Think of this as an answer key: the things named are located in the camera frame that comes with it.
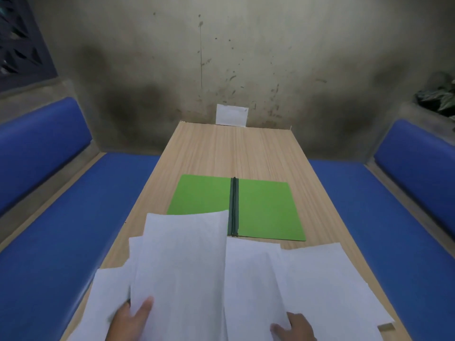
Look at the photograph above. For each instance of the blue bench seat cushion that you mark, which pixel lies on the blue bench seat cushion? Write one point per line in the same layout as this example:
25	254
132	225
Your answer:
391	245
53	262

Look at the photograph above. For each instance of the dark lattice window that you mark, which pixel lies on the dark lattice window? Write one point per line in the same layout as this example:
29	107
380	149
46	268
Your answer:
21	42

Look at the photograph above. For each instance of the green leafy plant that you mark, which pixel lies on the green leafy plant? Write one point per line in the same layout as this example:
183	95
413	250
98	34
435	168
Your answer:
437	95

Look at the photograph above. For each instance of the green folder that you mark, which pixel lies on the green folder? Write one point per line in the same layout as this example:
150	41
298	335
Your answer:
263	209

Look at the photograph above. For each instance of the small white card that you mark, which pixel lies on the small white card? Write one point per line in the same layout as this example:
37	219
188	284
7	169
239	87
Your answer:
231	115

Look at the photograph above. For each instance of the blue bench backrest cushion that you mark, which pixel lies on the blue bench backrest cushion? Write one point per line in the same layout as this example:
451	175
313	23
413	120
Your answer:
35	149
419	166

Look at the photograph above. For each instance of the person's right hand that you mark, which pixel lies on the person's right hand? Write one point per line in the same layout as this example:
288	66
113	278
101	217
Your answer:
298	332

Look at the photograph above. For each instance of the person's left hand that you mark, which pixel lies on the person's left hand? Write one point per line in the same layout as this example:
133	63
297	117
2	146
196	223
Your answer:
126	326

